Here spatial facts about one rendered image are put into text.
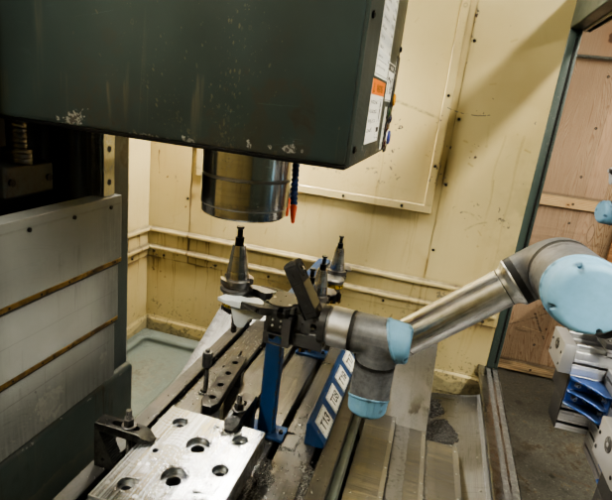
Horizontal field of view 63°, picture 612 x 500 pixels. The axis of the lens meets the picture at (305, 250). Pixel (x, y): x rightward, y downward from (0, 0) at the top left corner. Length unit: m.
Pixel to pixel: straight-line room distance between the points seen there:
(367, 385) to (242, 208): 0.38
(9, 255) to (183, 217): 1.16
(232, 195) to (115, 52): 0.29
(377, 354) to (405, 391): 0.98
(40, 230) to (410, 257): 1.28
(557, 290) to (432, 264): 1.11
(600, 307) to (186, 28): 0.74
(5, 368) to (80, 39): 0.66
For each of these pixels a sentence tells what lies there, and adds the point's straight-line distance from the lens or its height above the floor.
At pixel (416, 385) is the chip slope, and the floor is 0.76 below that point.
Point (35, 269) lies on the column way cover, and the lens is 1.17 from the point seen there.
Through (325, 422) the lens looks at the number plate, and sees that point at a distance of 1.33.
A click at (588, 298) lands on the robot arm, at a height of 1.46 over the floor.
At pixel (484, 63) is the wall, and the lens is 1.86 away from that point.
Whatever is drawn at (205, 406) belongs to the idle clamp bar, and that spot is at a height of 0.96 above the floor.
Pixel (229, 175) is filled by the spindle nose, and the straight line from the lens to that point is 0.85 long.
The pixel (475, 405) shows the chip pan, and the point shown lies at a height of 0.68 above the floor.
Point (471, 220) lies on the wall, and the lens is 1.90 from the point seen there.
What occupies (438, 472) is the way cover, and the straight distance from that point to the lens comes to 1.63.
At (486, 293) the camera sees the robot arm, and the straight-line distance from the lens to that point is 1.01.
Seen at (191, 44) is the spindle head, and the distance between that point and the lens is 0.83.
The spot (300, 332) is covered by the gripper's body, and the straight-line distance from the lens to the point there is 0.95.
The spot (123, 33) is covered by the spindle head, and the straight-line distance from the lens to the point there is 0.89.
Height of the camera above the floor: 1.70
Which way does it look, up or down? 17 degrees down
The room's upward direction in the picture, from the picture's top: 7 degrees clockwise
